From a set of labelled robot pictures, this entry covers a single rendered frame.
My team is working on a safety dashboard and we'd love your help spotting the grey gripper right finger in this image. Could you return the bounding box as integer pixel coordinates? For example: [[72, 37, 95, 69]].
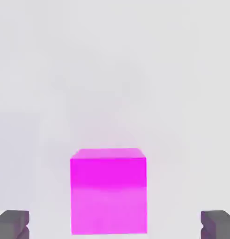
[[200, 210, 230, 239]]

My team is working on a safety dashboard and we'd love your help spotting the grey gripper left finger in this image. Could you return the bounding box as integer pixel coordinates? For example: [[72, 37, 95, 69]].
[[0, 210, 30, 239]]

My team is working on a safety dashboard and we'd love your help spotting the small magenta cube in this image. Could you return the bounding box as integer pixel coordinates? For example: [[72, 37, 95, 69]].
[[70, 148, 148, 235]]

